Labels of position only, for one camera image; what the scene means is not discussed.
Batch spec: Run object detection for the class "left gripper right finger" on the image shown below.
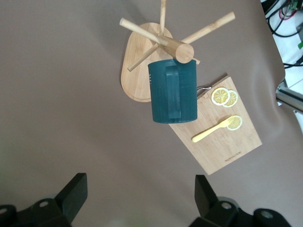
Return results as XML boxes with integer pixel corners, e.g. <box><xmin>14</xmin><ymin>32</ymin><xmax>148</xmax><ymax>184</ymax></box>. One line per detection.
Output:
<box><xmin>189</xmin><ymin>175</ymin><xmax>291</xmax><ymax>227</ymax></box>

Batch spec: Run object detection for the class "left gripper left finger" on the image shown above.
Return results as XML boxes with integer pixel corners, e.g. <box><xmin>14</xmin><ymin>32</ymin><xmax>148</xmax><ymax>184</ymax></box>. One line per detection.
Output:
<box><xmin>0</xmin><ymin>173</ymin><xmax>88</xmax><ymax>227</ymax></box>

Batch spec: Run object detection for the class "dark green ribbed cup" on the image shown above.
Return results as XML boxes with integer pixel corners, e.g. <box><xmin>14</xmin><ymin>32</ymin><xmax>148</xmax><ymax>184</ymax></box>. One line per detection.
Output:
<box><xmin>147</xmin><ymin>59</ymin><xmax>198</xmax><ymax>124</ymax></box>

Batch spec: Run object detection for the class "wooden mug tree rack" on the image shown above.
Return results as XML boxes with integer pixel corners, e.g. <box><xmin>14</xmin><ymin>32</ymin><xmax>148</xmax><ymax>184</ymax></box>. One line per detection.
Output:
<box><xmin>119</xmin><ymin>0</ymin><xmax>236</xmax><ymax>103</ymax></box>

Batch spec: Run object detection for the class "wooden cutting board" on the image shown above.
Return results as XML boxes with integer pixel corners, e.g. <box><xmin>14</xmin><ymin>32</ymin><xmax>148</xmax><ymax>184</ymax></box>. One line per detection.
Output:
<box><xmin>169</xmin><ymin>72</ymin><xmax>263</xmax><ymax>176</ymax></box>

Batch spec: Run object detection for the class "yellow plastic fork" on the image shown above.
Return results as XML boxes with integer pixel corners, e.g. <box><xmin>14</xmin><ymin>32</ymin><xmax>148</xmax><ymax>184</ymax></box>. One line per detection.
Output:
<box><xmin>191</xmin><ymin>115</ymin><xmax>234</xmax><ymax>143</ymax></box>

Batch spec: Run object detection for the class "lemon slice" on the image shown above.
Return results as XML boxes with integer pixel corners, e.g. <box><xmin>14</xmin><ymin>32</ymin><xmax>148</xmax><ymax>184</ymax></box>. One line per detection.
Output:
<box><xmin>211</xmin><ymin>87</ymin><xmax>230</xmax><ymax>106</ymax></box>
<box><xmin>226</xmin><ymin>115</ymin><xmax>243</xmax><ymax>131</ymax></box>
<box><xmin>223</xmin><ymin>90</ymin><xmax>239</xmax><ymax>108</ymax></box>

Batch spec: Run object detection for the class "brown table mat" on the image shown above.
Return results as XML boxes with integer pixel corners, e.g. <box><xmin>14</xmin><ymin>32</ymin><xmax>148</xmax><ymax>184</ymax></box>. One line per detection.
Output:
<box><xmin>0</xmin><ymin>0</ymin><xmax>286</xmax><ymax>227</ymax></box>

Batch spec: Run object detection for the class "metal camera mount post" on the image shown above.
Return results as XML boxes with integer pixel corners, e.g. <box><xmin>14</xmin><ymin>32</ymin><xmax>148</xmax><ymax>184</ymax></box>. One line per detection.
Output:
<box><xmin>276</xmin><ymin>80</ymin><xmax>303</xmax><ymax>109</ymax></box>

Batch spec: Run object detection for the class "black floor cable bundle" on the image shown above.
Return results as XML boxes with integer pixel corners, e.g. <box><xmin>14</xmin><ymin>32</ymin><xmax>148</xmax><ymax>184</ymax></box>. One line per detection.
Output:
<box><xmin>260</xmin><ymin>0</ymin><xmax>303</xmax><ymax>71</ymax></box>

